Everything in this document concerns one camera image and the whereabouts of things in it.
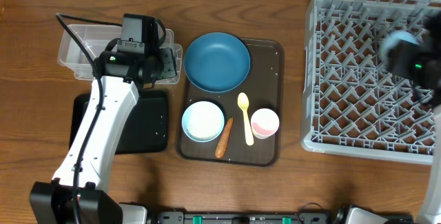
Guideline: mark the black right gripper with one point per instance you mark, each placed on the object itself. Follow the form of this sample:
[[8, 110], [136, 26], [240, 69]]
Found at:
[[402, 52]]

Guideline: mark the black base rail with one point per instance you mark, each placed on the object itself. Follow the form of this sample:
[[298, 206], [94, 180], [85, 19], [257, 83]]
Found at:
[[309, 213]]

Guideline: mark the yellow plastic spoon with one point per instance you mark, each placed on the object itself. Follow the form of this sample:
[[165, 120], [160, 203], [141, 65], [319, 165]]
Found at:
[[243, 104]]

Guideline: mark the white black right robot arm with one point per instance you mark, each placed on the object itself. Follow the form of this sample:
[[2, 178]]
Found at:
[[430, 79]]

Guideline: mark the grey dishwasher rack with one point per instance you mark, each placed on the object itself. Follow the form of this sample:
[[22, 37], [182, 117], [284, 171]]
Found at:
[[351, 105]]

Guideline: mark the clear plastic bin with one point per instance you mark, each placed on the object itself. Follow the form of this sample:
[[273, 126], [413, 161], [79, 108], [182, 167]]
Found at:
[[95, 38]]

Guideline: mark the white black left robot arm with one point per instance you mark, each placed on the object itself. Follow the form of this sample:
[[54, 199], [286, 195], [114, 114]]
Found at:
[[77, 192]]

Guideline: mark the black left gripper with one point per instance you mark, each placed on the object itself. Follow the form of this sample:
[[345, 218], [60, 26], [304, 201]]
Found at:
[[166, 55]]

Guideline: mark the light blue plastic cup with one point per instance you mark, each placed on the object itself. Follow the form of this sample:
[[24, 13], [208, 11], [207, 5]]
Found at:
[[392, 41]]

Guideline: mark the light blue rice bowl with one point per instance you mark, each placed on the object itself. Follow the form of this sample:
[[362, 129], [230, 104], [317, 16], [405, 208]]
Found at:
[[203, 121]]

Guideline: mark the orange carrot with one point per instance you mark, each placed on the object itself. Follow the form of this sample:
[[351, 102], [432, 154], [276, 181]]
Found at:
[[223, 141]]

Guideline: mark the dark blue plate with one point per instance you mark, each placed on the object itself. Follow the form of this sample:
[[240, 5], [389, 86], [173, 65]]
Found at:
[[217, 62]]

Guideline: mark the pink white plastic cup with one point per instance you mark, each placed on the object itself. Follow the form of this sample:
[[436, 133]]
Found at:
[[265, 123]]

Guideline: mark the black plastic bin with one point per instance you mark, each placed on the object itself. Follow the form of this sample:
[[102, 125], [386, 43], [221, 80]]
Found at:
[[148, 120]]

